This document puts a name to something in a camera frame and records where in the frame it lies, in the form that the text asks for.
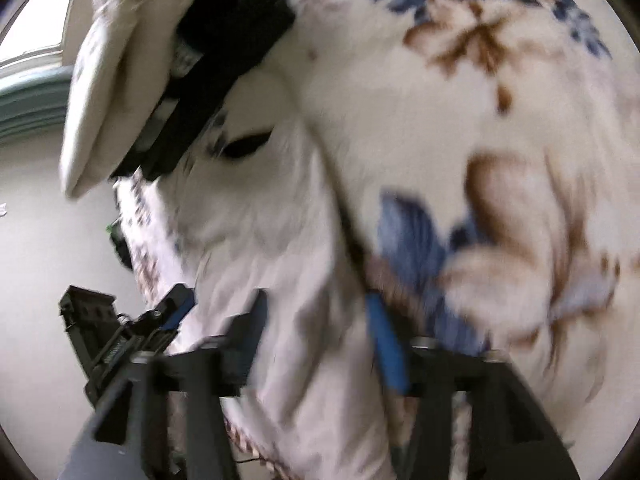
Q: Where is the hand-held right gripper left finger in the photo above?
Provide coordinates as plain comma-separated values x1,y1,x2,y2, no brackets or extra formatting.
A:
57,287,271,480

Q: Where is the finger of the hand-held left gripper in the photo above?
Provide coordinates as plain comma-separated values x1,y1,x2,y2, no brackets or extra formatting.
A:
152,282,196,336

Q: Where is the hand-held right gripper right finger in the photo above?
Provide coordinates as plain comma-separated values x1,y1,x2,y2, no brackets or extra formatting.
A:
365,292,583,480

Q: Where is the beige long-sleeve shirt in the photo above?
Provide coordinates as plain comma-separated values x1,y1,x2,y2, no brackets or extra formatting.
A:
115,110,416,480

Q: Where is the white folded garment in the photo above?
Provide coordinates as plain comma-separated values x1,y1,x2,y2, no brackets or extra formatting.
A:
59,0,231,198

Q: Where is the floral quilt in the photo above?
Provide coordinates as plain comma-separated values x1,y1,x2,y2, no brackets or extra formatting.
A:
112,0,640,480

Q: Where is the black folded garment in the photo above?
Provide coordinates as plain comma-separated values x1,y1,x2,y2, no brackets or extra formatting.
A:
109,0,297,182

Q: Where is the window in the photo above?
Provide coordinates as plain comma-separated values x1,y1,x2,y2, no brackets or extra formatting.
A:
0,0,86,68

